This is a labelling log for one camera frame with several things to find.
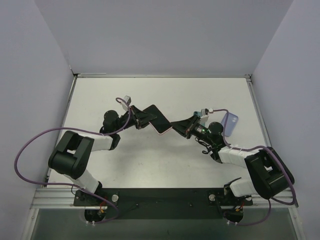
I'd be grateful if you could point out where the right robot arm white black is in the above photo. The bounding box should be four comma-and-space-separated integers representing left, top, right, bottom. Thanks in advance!
171, 115, 294, 200

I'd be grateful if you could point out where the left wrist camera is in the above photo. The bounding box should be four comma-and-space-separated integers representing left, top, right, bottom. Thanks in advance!
121, 95, 132, 111

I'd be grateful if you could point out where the teal phone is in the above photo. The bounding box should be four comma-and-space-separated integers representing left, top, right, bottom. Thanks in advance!
193, 111, 209, 127

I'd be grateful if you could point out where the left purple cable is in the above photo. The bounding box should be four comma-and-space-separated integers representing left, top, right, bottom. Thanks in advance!
14, 96, 132, 225

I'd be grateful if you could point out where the lavender phone case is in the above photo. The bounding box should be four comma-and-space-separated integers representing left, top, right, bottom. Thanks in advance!
221, 112, 239, 137

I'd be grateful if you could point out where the aluminium table frame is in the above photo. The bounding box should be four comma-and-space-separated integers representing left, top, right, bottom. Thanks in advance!
23, 73, 297, 240

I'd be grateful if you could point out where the purple cable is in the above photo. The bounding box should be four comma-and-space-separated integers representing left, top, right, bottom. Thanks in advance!
208, 108, 298, 227
14, 96, 132, 225

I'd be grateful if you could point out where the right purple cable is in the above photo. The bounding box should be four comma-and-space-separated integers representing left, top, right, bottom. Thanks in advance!
208, 108, 298, 227

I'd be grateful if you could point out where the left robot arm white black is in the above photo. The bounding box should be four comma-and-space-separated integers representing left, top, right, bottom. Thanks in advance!
48, 105, 157, 206

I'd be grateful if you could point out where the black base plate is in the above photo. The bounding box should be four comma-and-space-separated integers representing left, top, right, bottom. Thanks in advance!
73, 188, 253, 221

